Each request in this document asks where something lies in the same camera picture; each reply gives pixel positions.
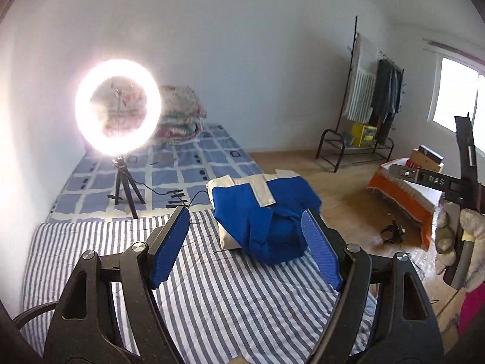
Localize brown cardboard box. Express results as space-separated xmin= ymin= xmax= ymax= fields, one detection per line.
xmin=405 ymin=145 xmax=444 ymax=173

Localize yellow box on rack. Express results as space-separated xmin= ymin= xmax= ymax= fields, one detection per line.
xmin=350 ymin=122 xmax=377 ymax=147

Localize gloved right hand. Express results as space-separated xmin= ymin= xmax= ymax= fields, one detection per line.
xmin=435 ymin=201 xmax=484 ymax=292

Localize hanging dark clothes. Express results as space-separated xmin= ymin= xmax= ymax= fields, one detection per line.
xmin=368 ymin=59 xmax=403 ymax=146

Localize window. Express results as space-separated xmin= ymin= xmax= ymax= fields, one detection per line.
xmin=430 ymin=56 xmax=484 ymax=141

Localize orange blanket bundle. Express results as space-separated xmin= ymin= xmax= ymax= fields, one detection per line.
xmin=367 ymin=158 xmax=442 ymax=251

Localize hanging striped cloth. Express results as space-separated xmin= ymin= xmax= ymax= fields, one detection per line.
xmin=344 ymin=34 xmax=379 ymax=124

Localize grey striped quilt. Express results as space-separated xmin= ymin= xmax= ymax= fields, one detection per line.
xmin=22 ymin=211 xmax=338 ymax=363

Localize floral folded blankets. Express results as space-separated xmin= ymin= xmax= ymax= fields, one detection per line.
xmin=91 ymin=77 xmax=206 ymax=144

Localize beige and blue jacket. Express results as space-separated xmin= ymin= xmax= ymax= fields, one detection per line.
xmin=206 ymin=169 xmax=321 ymax=265

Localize ring light on tripod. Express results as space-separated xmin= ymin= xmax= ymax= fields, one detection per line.
xmin=75 ymin=58 xmax=163 ymax=219

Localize black metal clothes rack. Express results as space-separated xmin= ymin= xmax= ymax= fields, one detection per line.
xmin=315 ymin=18 xmax=404 ymax=173

